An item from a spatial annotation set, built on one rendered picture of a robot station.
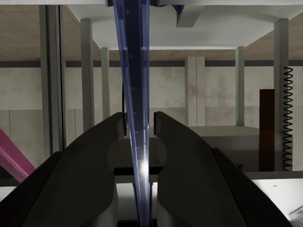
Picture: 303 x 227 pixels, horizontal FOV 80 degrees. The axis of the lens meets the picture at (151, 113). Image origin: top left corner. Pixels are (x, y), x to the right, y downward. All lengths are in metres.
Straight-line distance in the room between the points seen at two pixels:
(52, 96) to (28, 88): 3.61
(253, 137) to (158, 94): 2.95
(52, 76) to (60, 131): 0.14
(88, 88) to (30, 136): 3.55
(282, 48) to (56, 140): 0.74
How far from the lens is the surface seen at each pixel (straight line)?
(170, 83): 3.57
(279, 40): 0.77
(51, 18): 0.55
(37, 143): 4.09
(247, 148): 0.69
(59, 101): 0.51
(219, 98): 3.82
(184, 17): 0.56
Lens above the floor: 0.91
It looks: 2 degrees up
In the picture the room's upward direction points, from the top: 179 degrees clockwise
